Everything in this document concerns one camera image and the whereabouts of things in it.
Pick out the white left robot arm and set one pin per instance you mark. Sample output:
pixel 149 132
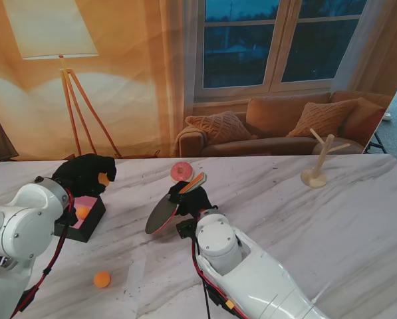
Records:
pixel 18 226

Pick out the black tripod stand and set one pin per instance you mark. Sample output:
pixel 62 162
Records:
pixel 375 143

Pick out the wooden mug tree stand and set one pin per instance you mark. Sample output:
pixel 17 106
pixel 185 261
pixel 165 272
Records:
pixel 319 163

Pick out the pink frosted toy donut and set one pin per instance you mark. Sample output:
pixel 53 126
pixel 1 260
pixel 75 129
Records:
pixel 181 171

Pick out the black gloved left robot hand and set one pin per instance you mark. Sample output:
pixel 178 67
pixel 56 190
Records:
pixel 81 172

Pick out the black box pink inside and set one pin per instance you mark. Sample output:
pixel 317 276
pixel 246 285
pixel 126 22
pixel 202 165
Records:
pixel 93 221

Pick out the printed living room backdrop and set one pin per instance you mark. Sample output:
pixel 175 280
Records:
pixel 118 83

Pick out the orange ping pong ball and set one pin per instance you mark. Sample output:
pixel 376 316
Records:
pixel 102 279
pixel 82 212
pixel 103 179

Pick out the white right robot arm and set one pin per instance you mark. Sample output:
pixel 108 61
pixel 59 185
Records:
pixel 244 269

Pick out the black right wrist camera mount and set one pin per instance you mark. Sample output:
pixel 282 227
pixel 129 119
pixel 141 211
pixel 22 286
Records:
pixel 186 228

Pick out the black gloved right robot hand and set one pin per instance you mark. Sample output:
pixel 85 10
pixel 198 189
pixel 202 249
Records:
pixel 196 199

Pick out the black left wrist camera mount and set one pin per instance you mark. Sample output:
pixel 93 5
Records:
pixel 65 224

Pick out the black red ping pong bat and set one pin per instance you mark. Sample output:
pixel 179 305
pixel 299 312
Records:
pixel 160 216

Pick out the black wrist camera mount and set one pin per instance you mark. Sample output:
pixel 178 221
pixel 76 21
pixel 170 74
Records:
pixel 186 228
pixel 65 224

